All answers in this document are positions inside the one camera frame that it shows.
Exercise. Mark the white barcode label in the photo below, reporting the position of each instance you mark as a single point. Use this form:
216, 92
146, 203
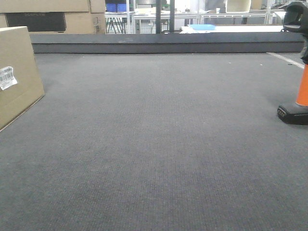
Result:
7, 78

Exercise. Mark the dark raised table edge rail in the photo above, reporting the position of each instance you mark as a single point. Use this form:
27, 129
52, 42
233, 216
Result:
245, 42

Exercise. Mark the white background workbench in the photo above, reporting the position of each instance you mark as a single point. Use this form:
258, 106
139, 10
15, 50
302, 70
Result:
235, 29

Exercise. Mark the blue storage bins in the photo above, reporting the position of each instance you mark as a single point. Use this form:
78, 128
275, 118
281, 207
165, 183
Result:
116, 7

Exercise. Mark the blue plastic tray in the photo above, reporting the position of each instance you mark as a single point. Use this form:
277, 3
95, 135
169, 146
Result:
202, 27

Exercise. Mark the brown cardboard package box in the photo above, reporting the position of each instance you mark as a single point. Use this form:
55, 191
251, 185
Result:
16, 51

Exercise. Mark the black vertical post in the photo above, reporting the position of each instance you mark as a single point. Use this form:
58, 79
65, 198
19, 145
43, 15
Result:
158, 29

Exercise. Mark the large stacked cardboard boxes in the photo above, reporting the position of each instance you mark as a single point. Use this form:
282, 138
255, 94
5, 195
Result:
55, 16

